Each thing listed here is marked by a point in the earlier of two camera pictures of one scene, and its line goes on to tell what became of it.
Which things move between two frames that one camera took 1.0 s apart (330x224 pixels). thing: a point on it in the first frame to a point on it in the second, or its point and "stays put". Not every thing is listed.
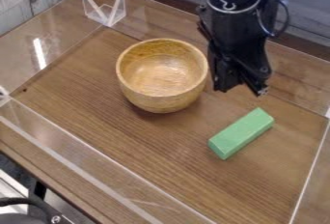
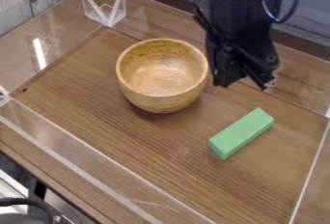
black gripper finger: x=258 y=87 to x=262 y=77
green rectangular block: x=233 y=138 stays put
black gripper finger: x=229 y=75 stays put
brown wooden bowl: x=162 y=73 stays put
